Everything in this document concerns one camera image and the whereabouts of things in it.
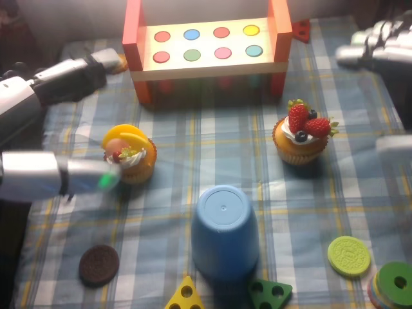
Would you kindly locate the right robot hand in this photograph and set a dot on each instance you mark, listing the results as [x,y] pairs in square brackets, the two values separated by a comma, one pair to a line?
[386,42]

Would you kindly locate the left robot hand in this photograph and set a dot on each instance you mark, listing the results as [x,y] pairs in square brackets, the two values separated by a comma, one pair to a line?
[19,93]

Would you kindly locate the cupcake with orange slices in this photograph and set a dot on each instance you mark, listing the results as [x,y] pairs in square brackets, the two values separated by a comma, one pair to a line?
[135,161]

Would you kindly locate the cupcake with strawberries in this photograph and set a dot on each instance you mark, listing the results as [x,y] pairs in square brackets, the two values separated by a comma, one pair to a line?
[301,148]

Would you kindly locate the red triangle block with holes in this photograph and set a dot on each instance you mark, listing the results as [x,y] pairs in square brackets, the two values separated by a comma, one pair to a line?
[302,27]

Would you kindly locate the teal round peg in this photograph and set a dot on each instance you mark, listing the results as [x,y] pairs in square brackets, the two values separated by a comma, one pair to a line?
[254,51]

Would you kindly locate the yellow round peg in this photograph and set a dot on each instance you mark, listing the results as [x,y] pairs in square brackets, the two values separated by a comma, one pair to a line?
[251,30]

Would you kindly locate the red round peg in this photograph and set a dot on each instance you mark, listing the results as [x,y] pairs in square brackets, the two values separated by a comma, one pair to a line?
[162,36]
[161,57]
[221,32]

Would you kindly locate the pink round peg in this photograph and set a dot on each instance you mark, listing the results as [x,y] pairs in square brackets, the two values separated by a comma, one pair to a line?
[223,53]

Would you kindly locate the green round peg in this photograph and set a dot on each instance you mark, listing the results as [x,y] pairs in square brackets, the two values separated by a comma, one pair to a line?
[192,55]

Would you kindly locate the red wooden peg bench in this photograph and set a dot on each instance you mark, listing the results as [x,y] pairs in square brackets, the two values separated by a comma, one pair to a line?
[206,69]

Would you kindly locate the blue round peg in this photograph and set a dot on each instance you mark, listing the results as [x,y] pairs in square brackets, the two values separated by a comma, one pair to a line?
[192,34]

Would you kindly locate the brown sandwich cookie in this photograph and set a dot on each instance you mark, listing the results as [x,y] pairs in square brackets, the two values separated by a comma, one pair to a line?
[99,265]

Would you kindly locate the blue plaid tablecloth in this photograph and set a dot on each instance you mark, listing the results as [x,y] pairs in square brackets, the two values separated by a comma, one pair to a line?
[225,145]

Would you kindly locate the green sandwich cookie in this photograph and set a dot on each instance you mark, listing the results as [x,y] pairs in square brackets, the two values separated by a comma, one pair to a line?
[349,256]

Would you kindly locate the blue plastic cup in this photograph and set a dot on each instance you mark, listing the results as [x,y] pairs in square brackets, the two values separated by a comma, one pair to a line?
[225,238]

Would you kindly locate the yellow triangle block with holes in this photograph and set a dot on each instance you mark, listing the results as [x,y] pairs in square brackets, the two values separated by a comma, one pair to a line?
[185,302]

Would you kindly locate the green triangle block with holes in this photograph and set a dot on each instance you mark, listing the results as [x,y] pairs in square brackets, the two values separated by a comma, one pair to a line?
[267,294]

